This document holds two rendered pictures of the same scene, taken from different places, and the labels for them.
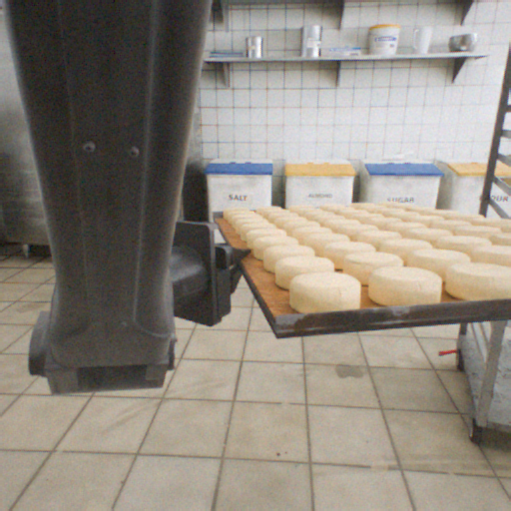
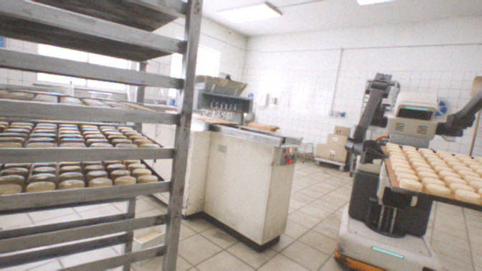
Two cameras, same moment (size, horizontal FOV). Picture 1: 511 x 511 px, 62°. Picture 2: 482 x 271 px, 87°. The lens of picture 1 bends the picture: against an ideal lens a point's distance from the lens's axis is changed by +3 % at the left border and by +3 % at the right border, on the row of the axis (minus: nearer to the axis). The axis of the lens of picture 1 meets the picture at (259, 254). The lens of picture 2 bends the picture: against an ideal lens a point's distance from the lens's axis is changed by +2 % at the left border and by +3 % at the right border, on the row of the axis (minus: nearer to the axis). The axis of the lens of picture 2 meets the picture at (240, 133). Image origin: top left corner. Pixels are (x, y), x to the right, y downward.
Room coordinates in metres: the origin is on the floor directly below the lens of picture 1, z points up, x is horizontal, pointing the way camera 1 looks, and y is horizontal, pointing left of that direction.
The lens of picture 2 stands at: (1.66, -0.27, 1.11)
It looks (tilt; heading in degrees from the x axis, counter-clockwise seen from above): 7 degrees down; 215
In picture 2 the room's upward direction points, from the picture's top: 7 degrees clockwise
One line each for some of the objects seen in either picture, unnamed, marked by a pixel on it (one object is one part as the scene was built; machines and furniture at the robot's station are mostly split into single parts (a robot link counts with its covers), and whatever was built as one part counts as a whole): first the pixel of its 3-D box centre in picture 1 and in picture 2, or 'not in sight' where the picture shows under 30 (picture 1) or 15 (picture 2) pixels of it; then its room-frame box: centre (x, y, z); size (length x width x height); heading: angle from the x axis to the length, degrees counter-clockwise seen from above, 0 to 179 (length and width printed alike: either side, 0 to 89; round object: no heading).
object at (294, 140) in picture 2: not in sight; (217, 123); (-0.39, -1.99, 0.87); 2.01 x 0.03 x 0.07; 83
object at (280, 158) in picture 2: not in sight; (287, 155); (-0.12, -1.03, 0.77); 0.24 x 0.04 x 0.14; 173
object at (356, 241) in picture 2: not in sight; (381, 242); (-0.61, -0.36, 0.16); 0.67 x 0.64 x 0.25; 10
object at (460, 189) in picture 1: (474, 209); not in sight; (3.48, -1.79, 0.38); 0.64 x 0.54 x 0.77; 173
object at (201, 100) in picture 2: not in sight; (215, 111); (-0.23, -1.90, 1.01); 0.72 x 0.33 x 0.34; 173
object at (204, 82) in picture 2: not in sight; (218, 86); (-0.23, -1.90, 1.25); 0.56 x 0.29 x 0.14; 173
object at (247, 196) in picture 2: not in sight; (247, 181); (-0.17, -1.39, 0.45); 0.70 x 0.34 x 0.90; 83
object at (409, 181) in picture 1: (393, 208); not in sight; (3.52, -1.14, 0.38); 0.64 x 0.54 x 0.77; 175
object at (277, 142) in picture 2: not in sight; (195, 122); (-0.10, -2.03, 0.87); 2.01 x 0.03 x 0.07; 83
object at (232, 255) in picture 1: (222, 270); not in sight; (0.43, 0.04, 0.96); 0.09 x 0.07 x 0.07; 145
